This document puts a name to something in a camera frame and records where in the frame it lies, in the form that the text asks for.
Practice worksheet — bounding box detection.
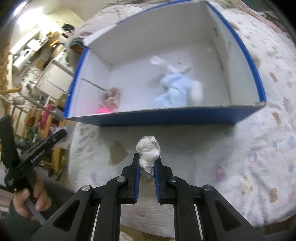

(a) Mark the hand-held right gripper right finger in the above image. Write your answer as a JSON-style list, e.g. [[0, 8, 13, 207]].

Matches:
[[154, 158, 266, 241]]

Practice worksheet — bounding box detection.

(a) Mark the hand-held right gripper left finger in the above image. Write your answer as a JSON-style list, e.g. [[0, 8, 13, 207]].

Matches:
[[30, 153, 141, 241]]

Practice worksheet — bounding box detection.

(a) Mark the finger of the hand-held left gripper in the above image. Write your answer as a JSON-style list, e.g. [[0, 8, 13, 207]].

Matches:
[[14, 128, 67, 173], [0, 113, 20, 172]]

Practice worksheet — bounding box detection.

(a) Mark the white lace cloth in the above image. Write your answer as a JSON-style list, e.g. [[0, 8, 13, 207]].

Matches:
[[135, 136, 161, 180]]

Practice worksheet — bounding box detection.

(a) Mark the pink plastic toy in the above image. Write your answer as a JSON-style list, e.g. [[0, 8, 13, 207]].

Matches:
[[97, 105, 114, 114]]

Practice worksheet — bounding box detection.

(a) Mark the beige lace scrunchie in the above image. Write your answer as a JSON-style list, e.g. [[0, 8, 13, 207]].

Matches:
[[100, 87, 121, 109]]

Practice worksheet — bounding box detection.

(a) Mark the light blue plush rabbit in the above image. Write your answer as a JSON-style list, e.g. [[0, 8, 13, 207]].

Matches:
[[148, 56, 204, 109]]

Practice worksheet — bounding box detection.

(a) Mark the blue and white cardboard box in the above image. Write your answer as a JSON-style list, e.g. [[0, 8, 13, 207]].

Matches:
[[62, 0, 267, 127]]

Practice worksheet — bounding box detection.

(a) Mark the person's left forearm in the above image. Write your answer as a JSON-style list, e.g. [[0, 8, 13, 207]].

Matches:
[[0, 202, 47, 241]]

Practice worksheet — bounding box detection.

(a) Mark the person's left hand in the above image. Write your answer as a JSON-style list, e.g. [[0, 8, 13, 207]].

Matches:
[[9, 169, 52, 220]]

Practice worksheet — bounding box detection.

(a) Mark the yellow wooden rack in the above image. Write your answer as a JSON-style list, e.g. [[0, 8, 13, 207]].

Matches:
[[0, 53, 70, 181]]

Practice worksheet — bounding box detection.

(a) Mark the white kitchen cabinet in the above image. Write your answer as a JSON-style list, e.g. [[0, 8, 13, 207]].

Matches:
[[35, 61, 74, 100]]

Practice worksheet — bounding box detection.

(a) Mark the teal cloth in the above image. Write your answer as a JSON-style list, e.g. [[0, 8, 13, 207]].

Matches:
[[69, 38, 85, 50]]

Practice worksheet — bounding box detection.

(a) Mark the white wall cabinet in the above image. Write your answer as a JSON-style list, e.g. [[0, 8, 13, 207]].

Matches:
[[10, 30, 40, 55]]

